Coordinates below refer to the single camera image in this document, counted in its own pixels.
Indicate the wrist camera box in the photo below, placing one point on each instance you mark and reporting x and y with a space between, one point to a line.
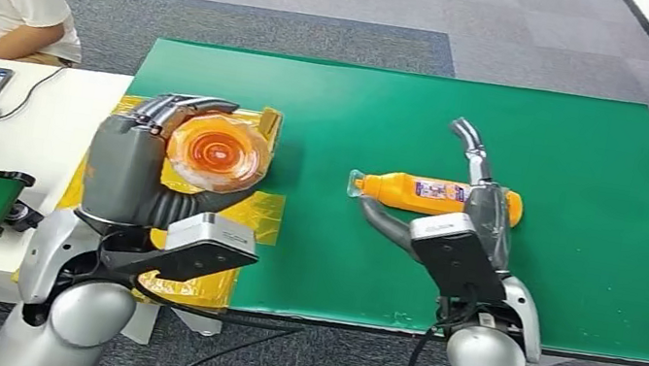
455 261
211 242

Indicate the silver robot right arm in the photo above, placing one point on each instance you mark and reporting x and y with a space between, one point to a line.
485 363

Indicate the yellow taped plastic sheet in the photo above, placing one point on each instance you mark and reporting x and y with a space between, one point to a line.
263 217

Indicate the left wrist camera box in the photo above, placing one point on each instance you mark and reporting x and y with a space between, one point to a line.
211 242

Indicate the orange bottle with clear cap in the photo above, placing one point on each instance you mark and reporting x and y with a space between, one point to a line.
394 192
218 152

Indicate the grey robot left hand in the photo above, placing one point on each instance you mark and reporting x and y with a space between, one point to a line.
118 168

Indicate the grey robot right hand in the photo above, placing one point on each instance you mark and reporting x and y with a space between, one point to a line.
492 214

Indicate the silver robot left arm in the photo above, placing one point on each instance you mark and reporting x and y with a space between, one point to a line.
89 313

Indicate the person's forearm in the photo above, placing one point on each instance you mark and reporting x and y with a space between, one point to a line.
14 44

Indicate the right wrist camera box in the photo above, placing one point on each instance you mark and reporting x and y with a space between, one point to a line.
455 261

